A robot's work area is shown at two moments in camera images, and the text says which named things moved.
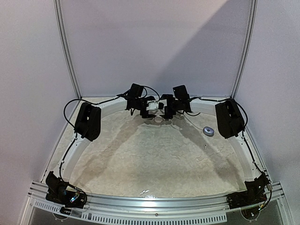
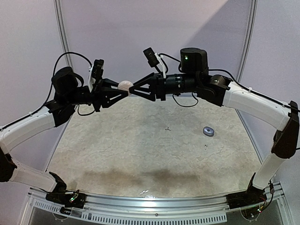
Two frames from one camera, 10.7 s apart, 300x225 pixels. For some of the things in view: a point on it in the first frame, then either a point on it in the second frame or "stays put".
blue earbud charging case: x=208 y=131 stays put
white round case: x=158 y=119 → x=124 y=85
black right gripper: x=169 y=109 → x=158 y=86
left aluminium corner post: x=64 y=48 stays put
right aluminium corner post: x=250 y=37 stays put
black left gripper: x=146 y=115 → x=100 y=93
